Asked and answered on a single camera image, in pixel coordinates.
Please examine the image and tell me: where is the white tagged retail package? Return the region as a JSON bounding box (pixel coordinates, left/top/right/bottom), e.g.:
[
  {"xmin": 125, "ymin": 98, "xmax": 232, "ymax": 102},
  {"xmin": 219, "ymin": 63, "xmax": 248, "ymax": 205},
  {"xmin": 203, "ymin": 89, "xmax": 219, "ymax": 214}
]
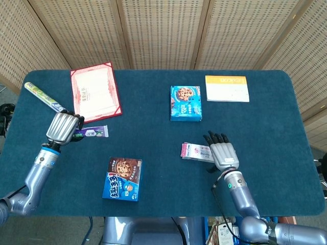
[{"xmin": 206, "ymin": 216, "xmax": 241, "ymax": 245}]

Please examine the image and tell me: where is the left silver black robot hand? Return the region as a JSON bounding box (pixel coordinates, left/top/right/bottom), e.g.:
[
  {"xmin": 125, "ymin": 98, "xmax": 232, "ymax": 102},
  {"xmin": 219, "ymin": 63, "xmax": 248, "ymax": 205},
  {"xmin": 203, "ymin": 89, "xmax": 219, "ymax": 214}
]
[{"xmin": 45, "ymin": 109, "xmax": 85, "ymax": 148}]

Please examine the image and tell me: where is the pink white carton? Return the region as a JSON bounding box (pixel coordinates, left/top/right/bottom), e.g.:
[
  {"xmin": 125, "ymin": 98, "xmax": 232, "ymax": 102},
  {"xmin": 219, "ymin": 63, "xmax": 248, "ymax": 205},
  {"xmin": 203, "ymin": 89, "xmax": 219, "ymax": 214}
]
[{"xmin": 181, "ymin": 142, "xmax": 215, "ymax": 163}]

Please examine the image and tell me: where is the blue-grey robot torso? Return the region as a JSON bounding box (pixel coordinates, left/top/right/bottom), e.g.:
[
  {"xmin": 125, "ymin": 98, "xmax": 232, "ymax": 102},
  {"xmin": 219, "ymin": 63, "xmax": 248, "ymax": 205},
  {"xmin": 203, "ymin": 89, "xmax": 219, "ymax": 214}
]
[{"xmin": 102, "ymin": 216, "xmax": 205, "ymax": 245}]

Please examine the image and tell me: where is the yellow white notebook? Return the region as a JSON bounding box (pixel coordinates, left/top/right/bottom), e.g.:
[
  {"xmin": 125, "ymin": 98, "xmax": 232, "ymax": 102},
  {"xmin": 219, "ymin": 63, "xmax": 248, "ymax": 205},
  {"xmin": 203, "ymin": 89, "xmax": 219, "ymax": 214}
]
[{"xmin": 205, "ymin": 75, "xmax": 250, "ymax": 103}]

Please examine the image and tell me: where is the blue storage crate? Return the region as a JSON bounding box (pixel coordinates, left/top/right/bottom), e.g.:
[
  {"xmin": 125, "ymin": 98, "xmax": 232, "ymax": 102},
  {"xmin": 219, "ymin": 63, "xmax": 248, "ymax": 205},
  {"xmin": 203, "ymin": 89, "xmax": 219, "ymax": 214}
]
[{"xmin": 203, "ymin": 216, "xmax": 279, "ymax": 245}]

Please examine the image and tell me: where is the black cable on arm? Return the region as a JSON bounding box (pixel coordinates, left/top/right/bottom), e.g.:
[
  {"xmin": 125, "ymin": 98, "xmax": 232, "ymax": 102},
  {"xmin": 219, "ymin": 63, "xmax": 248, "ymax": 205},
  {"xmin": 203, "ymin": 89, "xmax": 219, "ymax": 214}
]
[{"xmin": 211, "ymin": 176, "xmax": 256, "ymax": 245}]

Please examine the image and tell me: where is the woven bamboo folding screen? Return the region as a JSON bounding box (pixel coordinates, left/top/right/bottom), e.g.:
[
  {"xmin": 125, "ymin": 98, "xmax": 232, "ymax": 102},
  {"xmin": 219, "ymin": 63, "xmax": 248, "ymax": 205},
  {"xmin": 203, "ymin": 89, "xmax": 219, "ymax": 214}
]
[{"xmin": 0, "ymin": 0, "xmax": 327, "ymax": 153}]

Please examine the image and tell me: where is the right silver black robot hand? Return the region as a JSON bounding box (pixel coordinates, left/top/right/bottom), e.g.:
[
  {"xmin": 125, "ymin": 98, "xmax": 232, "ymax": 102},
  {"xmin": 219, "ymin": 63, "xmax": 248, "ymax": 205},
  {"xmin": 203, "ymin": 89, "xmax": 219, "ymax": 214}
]
[{"xmin": 203, "ymin": 131, "xmax": 240, "ymax": 173}]

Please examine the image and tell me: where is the green silver cling film roll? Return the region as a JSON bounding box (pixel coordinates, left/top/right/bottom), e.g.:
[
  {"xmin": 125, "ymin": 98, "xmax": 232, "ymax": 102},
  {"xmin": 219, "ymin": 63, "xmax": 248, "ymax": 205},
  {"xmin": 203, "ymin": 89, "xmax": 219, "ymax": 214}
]
[{"xmin": 24, "ymin": 82, "xmax": 67, "ymax": 113}]

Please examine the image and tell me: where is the purple toothpaste tube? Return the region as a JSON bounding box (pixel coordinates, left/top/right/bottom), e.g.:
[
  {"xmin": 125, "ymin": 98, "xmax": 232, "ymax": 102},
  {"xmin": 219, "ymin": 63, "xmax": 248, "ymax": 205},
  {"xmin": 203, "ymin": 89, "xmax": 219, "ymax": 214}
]
[{"xmin": 74, "ymin": 125, "xmax": 109, "ymax": 139}]

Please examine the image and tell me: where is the red certificate folder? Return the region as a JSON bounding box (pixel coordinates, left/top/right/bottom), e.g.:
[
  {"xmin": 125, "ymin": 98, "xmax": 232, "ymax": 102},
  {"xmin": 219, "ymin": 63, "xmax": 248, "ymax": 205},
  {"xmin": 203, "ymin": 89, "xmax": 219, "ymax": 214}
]
[{"xmin": 70, "ymin": 61, "xmax": 123, "ymax": 126}]

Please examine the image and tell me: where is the black equipment beside table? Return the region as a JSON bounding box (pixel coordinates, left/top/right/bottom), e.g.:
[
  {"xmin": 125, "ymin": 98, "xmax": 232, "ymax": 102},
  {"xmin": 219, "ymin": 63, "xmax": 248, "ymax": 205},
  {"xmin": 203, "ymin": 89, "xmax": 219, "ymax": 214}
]
[{"xmin": 0, "ymin": 103, "xmax": 15, "ymax": 138}]

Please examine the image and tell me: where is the small blue cookie box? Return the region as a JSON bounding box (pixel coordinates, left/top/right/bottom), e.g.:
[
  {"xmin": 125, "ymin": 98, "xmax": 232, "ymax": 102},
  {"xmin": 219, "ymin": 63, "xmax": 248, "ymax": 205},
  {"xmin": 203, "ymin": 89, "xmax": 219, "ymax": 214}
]
[{"xmin": 170, "ymin": 85, "xmax": 203, "ymax": 122}]

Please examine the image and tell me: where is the black cable under table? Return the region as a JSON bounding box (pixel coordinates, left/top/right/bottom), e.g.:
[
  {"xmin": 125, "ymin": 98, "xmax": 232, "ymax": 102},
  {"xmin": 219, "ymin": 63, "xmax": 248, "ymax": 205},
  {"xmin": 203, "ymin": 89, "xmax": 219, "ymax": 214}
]
[{"xmin": 82, "ymin": 216, "xmax": 94, "ymax": 242}]

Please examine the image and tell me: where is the teal table cover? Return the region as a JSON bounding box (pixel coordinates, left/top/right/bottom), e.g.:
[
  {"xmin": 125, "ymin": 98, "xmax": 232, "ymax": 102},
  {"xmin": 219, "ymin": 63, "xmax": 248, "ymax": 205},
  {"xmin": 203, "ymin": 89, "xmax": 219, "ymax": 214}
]
[{"xmin": 0, "ymin": 69, "xmax": 326, "ymax": 217}]

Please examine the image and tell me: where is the large blue brown cookie box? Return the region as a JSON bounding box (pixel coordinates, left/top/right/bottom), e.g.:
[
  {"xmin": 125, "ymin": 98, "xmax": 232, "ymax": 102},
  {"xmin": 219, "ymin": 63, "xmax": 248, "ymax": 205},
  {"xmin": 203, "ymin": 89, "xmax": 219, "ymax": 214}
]
[{"xmin": 102, "ymin": 157, "xmax": 143, "ymax": 202}]

